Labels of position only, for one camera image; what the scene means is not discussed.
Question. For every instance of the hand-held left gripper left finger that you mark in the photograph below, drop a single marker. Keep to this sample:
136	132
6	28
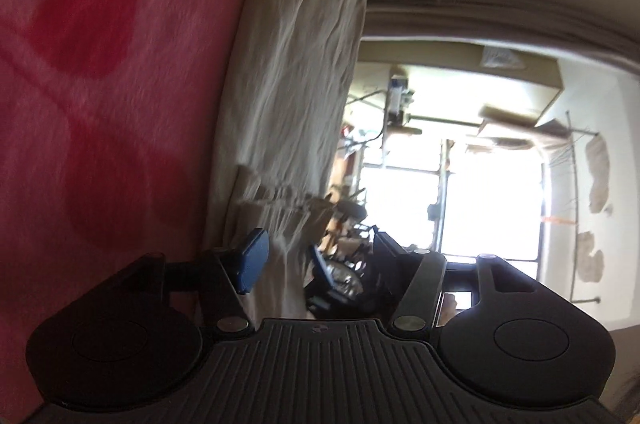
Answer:
252	261

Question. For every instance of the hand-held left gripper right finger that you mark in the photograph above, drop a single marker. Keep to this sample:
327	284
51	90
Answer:
386	254

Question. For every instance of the beige pants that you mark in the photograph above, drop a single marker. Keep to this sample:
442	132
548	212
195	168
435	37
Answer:
300	79

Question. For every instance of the black wheelchair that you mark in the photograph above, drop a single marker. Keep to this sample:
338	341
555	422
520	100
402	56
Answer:
337	284

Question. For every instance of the pink floral blanket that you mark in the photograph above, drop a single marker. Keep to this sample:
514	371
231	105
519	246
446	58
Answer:
100	129

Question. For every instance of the white plastic bag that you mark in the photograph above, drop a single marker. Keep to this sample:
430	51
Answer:
501	58

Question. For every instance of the grey-brown curtain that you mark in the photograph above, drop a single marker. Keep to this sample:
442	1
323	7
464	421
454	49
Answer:
500	16

